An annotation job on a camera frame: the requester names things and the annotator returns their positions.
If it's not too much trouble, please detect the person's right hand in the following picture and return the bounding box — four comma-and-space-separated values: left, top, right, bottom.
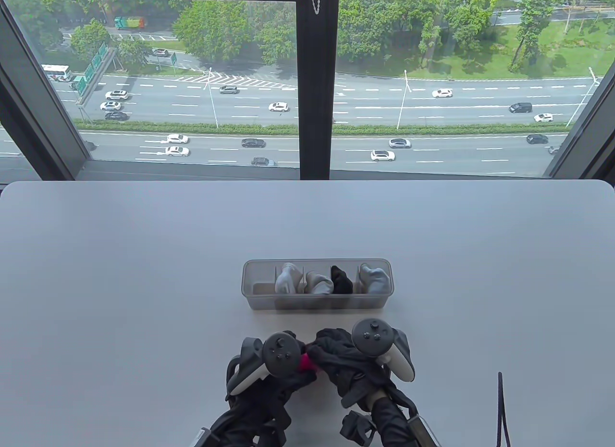
307, 328, 415, 410

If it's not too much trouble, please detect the person's left hand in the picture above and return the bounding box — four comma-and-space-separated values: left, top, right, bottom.
226, 330, 319, 431

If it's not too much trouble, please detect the black sock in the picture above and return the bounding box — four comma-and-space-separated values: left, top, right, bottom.
331, 265, 354, 294

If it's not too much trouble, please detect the grey sock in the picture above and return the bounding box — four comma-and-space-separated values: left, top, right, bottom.
305, 270, 335, 296

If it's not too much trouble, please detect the light blue sock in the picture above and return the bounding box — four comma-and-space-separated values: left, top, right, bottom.
359, 263, 391, 294

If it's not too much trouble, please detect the white sock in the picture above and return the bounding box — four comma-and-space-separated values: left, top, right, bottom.
275, 262, 305, 295

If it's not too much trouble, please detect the person's left forearm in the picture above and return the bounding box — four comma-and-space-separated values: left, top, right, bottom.
209, 401, 291, 447

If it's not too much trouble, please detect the person's right forearm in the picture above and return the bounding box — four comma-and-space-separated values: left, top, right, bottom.
370, 397, 419, 447

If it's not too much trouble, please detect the clear plastic divided organizer box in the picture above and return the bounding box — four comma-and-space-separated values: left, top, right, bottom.
241, 259, 394, 310

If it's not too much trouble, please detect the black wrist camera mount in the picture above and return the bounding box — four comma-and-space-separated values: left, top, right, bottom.
340, 410, 378, 446

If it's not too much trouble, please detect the black cable loop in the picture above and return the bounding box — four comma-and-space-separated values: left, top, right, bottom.
496, 372, 510, 447

